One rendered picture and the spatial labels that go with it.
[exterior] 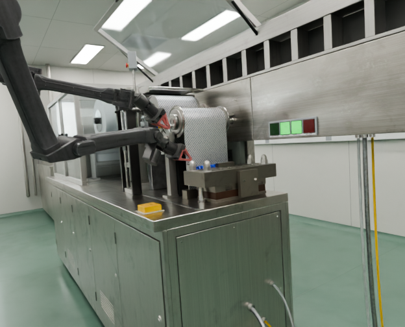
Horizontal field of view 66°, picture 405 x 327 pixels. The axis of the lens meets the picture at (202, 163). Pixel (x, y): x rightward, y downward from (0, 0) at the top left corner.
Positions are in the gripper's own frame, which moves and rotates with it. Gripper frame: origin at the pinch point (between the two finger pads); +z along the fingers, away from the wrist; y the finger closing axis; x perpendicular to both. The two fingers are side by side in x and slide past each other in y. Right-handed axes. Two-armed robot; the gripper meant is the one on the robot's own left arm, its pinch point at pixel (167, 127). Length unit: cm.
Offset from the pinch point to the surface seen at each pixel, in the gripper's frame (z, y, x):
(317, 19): 0, 51, 54
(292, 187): 270, -140, 112
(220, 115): 15.4, 7.5, 20.5
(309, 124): 24, 51, 23
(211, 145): 19.4, 8.9, 5.5
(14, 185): 69, -541, -99
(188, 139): 8.2, 8.1, -0.3
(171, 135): 3.6, 0.3, -1.8
